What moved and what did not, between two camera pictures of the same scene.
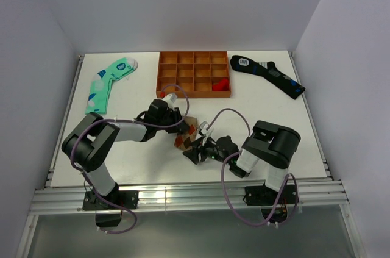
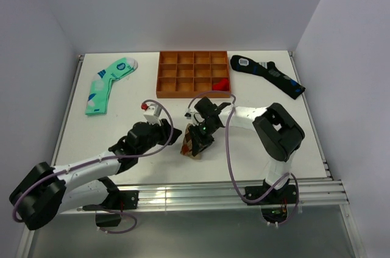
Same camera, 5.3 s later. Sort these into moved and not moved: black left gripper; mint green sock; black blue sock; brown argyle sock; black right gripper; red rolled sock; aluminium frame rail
Moved: brown argyle sock; black right gripper; black left gripper
Not moved: black blue sock; red rolled sock; aluminium frame rail; mint green sock
